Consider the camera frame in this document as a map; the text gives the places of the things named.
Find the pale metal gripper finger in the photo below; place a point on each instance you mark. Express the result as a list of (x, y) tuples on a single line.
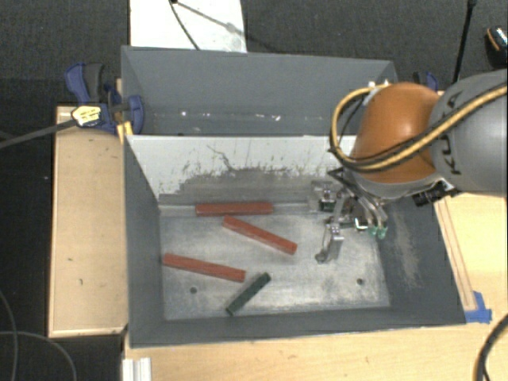
[(335, 244), (326, 203)]

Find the red-brown flat block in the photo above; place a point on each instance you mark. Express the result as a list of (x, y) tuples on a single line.
[(260, 234), (202, 267), (234, 208)]

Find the grey metal bin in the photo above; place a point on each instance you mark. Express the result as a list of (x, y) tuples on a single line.
[(278, 292)]

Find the dark green flat block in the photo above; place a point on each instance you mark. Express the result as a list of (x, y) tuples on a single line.
[(248, 293)]

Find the pale wood board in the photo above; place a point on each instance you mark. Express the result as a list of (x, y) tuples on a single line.
[(87, 220)]

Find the black cylinder on white bracket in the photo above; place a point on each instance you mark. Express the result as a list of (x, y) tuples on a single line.
[(430, 195)]

